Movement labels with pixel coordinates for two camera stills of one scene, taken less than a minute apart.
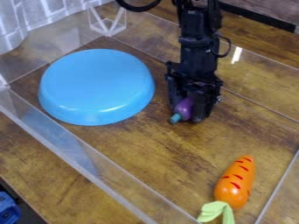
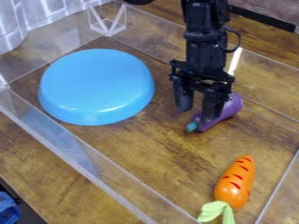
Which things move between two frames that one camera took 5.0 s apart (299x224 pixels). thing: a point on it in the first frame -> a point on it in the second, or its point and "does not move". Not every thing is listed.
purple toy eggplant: (183, 109) -> (232, 107)
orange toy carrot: (232, 188) does not move
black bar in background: (256, 16) does not move
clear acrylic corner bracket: (104, 25) does not move
